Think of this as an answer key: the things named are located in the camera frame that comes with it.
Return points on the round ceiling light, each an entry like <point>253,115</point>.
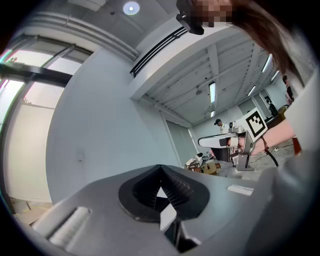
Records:
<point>131,8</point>

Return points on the black head-mounted camera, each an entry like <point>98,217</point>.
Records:
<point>192,26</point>

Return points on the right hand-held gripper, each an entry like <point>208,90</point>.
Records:
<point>256,123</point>

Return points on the person's right hand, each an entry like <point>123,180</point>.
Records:
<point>241,144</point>

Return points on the white ceiling pipe run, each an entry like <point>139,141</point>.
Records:
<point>100,35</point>

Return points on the black slotted air vent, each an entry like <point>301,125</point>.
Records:
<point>155,51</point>

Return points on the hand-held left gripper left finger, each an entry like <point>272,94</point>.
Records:
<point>105,217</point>

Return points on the person's gray shirt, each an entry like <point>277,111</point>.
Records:
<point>307,120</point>

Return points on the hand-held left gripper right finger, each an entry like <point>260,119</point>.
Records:
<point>225,212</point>

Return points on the open flat cardboard box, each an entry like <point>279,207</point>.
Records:
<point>211,168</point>

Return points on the dark-framed glass window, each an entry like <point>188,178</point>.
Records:
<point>37,100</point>

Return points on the tube ceiling light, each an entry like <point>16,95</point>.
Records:
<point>212,113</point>
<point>267,63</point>
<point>251,91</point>
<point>275,75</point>
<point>212,92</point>

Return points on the person's right forearm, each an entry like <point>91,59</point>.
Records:
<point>277,135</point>

